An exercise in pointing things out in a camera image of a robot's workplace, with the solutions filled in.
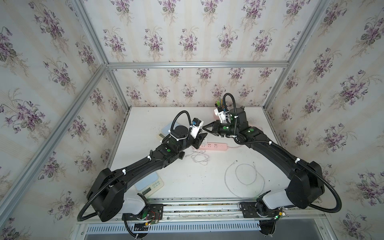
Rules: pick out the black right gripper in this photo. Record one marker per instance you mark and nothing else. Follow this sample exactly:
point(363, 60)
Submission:
point(216, 127)

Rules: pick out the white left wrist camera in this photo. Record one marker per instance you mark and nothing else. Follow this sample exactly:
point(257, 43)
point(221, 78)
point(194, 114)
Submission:
point(196, 127)

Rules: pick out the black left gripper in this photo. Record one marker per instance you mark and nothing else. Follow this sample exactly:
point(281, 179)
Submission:
point(198, 140)

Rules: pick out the aluminium enclosure frame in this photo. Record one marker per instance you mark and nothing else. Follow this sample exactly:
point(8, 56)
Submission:
point(112, 53)

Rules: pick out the pens and markers bundle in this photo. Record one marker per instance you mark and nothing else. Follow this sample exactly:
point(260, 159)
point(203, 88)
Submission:
point(219, 103)

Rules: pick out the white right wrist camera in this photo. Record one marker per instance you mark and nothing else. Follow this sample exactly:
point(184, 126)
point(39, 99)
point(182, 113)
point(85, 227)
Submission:
point(222, 115)

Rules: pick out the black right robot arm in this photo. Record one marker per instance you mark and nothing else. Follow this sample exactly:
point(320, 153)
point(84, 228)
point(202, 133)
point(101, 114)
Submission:
point(306, 179)

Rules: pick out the pink power strip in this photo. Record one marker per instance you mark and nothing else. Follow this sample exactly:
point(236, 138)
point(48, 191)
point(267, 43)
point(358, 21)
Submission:
point(214, 147)

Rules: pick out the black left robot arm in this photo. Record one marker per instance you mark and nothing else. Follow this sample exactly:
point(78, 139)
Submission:
point(106, 196)

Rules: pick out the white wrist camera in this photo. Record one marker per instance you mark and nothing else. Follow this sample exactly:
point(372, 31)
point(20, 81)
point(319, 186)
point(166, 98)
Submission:
point(222, 115)
point(196, 127)

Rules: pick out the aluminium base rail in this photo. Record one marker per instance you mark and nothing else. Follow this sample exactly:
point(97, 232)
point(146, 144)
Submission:
point(209, 216)

